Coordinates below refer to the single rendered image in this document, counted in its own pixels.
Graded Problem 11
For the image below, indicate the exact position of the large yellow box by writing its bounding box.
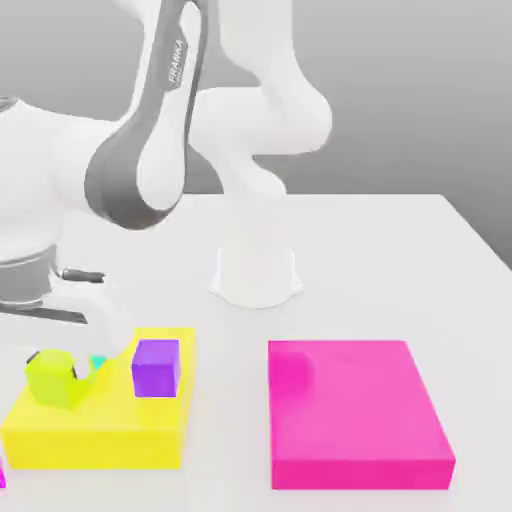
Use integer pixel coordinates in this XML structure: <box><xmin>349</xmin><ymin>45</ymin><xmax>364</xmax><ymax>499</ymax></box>
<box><xmin>1</xmin><ymin>326</ymin><xmax>197</xmax><ymax>472</ymax></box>

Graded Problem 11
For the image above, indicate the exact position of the small purple cube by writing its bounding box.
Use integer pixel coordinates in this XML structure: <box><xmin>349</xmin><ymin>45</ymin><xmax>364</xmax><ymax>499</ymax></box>
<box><xmin>130</xmin><ymin>338</ymin><xmax>182</xmax><ymax>400</ymax></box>

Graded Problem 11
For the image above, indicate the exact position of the large pink box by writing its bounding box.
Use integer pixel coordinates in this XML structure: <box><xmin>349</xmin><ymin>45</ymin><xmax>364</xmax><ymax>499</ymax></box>
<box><xmin>266</xmin><ymin>339</ymin><xmax>457</xmax><ymax>492</ymax></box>

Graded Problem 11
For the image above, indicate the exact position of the small lime cube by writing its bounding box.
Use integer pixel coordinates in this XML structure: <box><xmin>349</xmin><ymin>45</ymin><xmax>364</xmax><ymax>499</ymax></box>
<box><xmin>24</xmin><ymin>347</ymin><xmax>97</xmax><ymax>412</ymax></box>

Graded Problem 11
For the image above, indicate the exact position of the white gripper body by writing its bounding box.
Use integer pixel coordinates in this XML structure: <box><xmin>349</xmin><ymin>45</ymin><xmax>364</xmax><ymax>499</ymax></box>
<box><xmin>0</xmin><ymin>294</ymin><xmax>135</xmax><ymax>360</ymax></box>

